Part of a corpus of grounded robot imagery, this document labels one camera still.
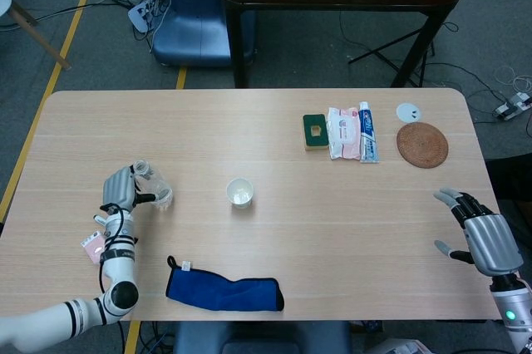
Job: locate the grey floor power strip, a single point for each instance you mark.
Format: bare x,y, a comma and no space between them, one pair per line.
509,106

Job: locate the white paper cup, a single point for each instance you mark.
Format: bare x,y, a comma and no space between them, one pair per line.
239,194

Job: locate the white power strip with plugs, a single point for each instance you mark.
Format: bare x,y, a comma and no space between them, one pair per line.
139,17

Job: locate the brown woven round coaster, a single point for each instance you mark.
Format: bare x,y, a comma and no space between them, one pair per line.
422,145

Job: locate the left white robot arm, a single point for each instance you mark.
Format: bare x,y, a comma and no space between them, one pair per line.
120,271

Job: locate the clear plastic bottle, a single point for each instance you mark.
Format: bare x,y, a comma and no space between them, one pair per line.
158,188

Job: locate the blue and white toothpaste tube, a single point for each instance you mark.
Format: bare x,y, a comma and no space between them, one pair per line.
368,134

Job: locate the green and yellow sponge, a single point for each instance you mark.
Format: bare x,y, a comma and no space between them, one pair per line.
309,138

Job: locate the small pink tissue pack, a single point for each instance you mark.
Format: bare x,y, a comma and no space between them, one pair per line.
92,246

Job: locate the black object beside table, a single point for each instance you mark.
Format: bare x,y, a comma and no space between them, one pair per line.
513,175

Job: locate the white round table grommet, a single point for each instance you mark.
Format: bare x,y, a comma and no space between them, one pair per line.
405,112

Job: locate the blue cloth with black trim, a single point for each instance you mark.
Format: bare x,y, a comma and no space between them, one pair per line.
224,293

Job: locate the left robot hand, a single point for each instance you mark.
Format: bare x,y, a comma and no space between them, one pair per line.
118,188

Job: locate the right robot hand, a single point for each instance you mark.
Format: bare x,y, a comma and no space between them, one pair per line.
492,246

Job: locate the pink wet wipes pack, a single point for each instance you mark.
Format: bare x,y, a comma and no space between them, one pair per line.
344,134

